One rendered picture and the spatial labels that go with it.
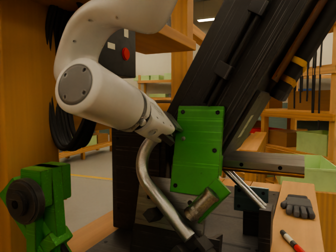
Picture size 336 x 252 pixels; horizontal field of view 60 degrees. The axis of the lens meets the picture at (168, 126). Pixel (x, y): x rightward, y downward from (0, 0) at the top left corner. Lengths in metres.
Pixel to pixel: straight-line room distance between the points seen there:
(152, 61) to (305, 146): 7.94
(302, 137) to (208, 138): 2.94
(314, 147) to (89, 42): 3.15
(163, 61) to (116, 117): 10.09
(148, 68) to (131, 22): 10.36
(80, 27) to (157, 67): 10.15
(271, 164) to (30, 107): 0.58
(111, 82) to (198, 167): 0.33
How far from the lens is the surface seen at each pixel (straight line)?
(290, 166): 0.77
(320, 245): 0.94
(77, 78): 0.43
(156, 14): 0.41
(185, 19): 1.57
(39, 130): 0.72
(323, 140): 3.40
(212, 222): 0.99
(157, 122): 0.55
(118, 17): 0.42
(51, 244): 0.57
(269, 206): 0.84
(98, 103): 0.42
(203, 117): 0.69
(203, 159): 0.68
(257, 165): 0.78
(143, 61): 10.88
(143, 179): 0.70
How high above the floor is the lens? 1.28
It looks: 5 degrees down
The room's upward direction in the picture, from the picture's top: straight up
